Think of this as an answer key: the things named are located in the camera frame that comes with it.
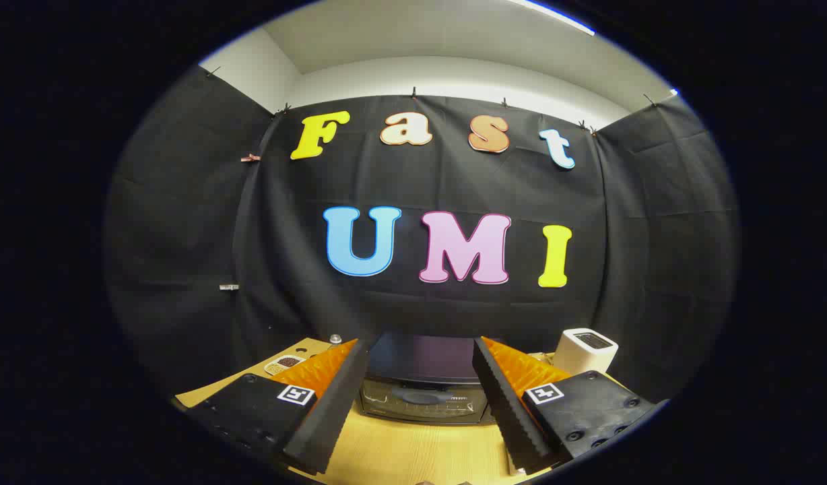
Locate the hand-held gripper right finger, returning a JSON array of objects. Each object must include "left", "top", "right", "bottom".
[{"left": 472, "top": 337, "right": 657, "bottom": 476}]

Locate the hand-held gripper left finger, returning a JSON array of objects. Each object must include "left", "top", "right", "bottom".
[{"left": 185, "top": 339, "right": 372, "bottom": 476}]

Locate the black toaster oven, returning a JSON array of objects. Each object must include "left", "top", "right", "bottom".
[{"left": 358, "top": 331, "right": 498, "bottom": 426}]

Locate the white bread toaster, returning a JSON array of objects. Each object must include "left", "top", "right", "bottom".
[{"left": 553, "top": 328, "right": 619, "bottom": 377}]

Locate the small white seasoning dish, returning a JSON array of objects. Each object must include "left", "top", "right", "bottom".
[{"left": 264, "top": 355, "right": 306, "bottom": 376}]

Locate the black backdrop cloth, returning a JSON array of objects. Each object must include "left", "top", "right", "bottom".
[{"left": 104, "top": 64, "right": 741, "bottom": 405}]

